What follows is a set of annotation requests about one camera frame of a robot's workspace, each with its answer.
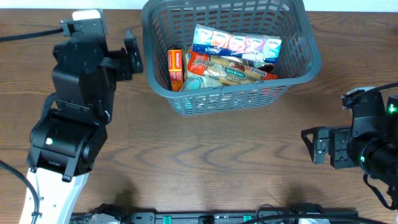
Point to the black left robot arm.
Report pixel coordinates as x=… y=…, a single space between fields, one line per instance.
x=72 y=127

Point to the green wet wipes packet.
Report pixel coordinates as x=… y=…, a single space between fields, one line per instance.
x=198 y=82

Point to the orange Redoxon box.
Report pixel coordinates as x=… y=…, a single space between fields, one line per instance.
x=176 y=69

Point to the Kleenex tissue multipack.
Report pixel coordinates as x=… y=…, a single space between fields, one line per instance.
x=255 y=47

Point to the San Remo spaghetti packet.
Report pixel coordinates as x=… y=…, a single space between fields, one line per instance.
x=228 y=72

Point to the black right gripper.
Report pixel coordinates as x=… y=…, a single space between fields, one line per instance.
x=339 y=147

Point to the green lid jar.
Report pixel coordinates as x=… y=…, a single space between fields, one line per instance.
x=264 y=66

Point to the grey plastic basket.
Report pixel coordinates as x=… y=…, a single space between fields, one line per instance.
x=170 y=25

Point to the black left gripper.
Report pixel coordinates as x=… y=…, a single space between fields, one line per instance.
x=114 y=62

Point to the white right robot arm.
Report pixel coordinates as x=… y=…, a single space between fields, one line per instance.
x=370 y=142

